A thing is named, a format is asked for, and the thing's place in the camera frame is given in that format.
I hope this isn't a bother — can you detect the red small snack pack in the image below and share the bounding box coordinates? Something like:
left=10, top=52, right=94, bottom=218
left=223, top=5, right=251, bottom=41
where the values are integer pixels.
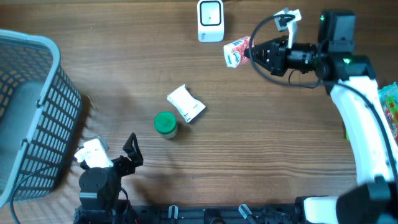
left=223, top=36, right=251, bottom=68

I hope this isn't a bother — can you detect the green lid plastic jar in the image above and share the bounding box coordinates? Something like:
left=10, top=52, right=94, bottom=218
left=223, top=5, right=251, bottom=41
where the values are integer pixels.
left=154, top=111, right=178, bottom=139

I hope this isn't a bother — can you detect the white tissue pack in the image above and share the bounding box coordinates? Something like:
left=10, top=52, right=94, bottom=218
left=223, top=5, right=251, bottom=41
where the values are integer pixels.
left=167, top=84, right=206, bottom=123

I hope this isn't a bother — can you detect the teal snack packet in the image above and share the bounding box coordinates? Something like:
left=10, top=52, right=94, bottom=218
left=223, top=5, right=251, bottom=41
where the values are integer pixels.
left=378, top=82, right=397, bottom=108

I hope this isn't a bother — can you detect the haribo gummy bag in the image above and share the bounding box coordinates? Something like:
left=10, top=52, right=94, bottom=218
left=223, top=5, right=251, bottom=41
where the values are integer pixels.
left=381, top=96, right=397, bottom=141

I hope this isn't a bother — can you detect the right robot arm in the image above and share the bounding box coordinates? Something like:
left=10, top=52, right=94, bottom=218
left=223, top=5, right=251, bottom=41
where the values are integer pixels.
left=245, top=9, right=397, bottom=223

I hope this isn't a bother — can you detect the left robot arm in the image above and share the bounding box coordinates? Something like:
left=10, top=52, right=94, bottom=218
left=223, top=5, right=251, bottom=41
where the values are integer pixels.
left=73, top=133, right=144, bottom=224

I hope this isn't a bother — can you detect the white barcode scanner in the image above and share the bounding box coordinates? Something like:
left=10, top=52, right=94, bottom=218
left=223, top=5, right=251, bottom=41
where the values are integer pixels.
left=197, top=0, right=224, bottom=43

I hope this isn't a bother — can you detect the grey plastic mesh basket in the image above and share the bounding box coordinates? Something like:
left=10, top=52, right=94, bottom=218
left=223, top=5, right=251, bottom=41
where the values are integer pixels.
left=1, top=30, right=83, bottom=206

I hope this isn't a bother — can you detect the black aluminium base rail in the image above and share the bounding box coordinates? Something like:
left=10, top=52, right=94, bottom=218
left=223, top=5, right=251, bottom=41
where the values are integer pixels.
left=73, top=204, right=300, bottom=224

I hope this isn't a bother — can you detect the left camera cable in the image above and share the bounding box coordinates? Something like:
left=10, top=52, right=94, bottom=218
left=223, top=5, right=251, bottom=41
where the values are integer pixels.
left=9, top=163, right=81, bottom=224

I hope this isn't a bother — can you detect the camera cable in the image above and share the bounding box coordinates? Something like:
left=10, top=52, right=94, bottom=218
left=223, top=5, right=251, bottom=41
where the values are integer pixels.
left=248, top=14, right=398, bottom=187
left=9, top=163, right=81, bottom=224

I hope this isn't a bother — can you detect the right camera cable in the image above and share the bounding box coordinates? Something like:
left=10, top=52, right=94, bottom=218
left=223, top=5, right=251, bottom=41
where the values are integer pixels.
left=248, top=14, right=398, bottom=187

